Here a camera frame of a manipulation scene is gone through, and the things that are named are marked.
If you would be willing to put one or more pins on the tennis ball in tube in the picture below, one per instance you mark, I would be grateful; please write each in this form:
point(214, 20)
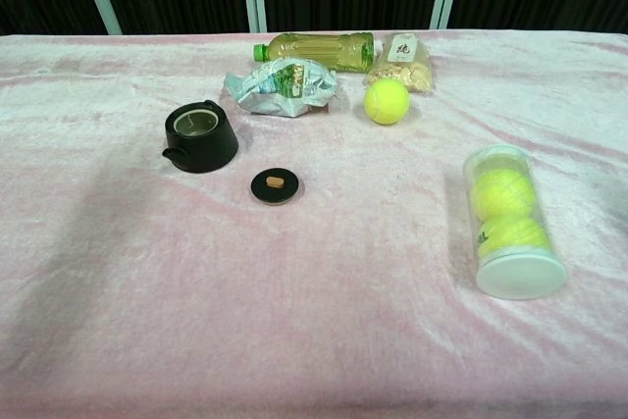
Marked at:
point(512, 238)
point(503, 193)

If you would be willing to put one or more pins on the pink plush table cloth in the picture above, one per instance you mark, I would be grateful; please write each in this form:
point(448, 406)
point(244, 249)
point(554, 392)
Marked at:
point(314, 291)

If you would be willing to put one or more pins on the black teapot lid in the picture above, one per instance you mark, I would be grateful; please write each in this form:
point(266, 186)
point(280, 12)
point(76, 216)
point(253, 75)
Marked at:
point(277, 186)

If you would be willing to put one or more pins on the green tea bottle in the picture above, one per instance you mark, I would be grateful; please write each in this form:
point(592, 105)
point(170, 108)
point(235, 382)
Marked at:
point(319, 48)

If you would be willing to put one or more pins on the clear bag of nuts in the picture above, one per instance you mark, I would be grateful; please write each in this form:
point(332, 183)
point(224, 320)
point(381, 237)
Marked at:
point(402, 66)

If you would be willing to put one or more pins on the loose yellow tennis ball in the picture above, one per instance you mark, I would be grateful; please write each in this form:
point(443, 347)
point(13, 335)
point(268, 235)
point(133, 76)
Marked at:
point(386, 101)

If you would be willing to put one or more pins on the crumpled silver snack bag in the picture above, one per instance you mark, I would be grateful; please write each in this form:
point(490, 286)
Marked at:
point(279, 88)

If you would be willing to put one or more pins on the clear tennis ball tube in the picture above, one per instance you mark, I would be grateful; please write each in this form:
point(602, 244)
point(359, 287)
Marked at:
point(510, 227)

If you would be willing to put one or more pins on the black teapot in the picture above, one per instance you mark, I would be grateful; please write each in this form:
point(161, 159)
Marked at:
point(201, 141)

